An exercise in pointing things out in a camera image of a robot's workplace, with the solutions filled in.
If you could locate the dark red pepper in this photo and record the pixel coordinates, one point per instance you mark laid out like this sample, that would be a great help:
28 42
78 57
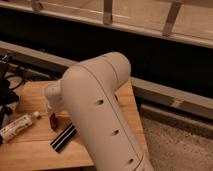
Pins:
53 121

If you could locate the metal window frame rail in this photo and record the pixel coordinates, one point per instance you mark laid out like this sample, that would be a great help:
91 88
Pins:
187 21

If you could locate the black white striped block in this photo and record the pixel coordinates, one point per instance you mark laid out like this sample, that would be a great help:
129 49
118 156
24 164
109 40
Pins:
63 138

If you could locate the wooden table board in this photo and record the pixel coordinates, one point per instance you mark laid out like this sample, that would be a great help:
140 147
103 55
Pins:
31 149

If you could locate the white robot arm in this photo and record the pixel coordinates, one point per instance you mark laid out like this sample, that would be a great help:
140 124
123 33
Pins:
87 92

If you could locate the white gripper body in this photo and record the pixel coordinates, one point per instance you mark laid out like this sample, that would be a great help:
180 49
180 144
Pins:
55 106

